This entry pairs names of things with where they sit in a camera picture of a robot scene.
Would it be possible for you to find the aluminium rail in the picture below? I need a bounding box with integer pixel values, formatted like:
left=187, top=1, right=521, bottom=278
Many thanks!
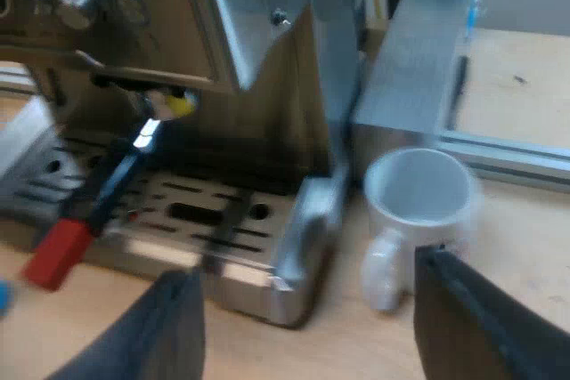
left=438, top=128, right=570, bottom=192

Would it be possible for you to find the bright blue tamper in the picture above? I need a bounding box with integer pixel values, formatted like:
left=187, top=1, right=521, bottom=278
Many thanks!
left=0, top=280, right=13, bottom=315

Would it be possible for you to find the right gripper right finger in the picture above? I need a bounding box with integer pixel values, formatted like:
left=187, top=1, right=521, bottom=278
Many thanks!
left=412, top=244, right=570, bottom=380

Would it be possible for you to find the filter holder with red-ended handle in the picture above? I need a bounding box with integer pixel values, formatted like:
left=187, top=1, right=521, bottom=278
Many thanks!
left=21, top=117, right=164, bottom=291

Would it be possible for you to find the steel espresso machine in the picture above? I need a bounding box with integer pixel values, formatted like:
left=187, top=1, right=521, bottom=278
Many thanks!
left=0, top=0, right=362, bottom=327

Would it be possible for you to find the white mug with print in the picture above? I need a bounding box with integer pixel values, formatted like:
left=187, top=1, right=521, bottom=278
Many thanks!
left=360, top=148, right=481, bottom=312

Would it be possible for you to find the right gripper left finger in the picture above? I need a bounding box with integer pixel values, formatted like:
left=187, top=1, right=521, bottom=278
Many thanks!
left=45, top=266, right=207, bottom=380

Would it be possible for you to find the metal block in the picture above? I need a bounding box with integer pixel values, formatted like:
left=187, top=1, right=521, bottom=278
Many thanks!
left=351, top=0, right=468, bottom=176

